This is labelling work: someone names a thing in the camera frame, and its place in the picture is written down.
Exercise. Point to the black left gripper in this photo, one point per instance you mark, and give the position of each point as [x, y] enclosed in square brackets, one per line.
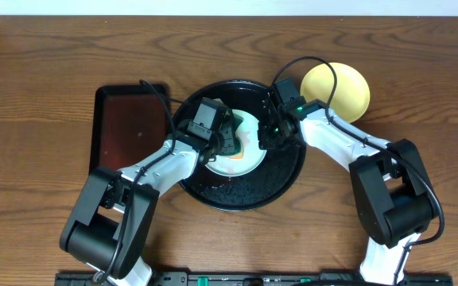
[228, 140]

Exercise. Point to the yellow plate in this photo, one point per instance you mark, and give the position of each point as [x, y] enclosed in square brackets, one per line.
[352, 96]

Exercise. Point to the black rectangular water tray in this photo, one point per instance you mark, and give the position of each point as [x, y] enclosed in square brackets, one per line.
[129, 124]

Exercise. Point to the light green plate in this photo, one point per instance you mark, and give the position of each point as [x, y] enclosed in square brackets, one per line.
[250, 156]

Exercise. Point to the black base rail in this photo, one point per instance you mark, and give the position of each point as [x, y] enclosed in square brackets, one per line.
[210, 279]

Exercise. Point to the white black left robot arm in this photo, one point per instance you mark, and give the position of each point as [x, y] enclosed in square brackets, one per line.
[110, 221]

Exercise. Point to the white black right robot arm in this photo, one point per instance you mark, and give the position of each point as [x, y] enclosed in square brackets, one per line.
[393, 195]

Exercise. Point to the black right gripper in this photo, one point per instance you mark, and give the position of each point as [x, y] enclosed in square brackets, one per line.
[266, 142]

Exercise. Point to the green yellow sponge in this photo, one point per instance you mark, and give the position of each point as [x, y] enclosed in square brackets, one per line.
[236, 121]

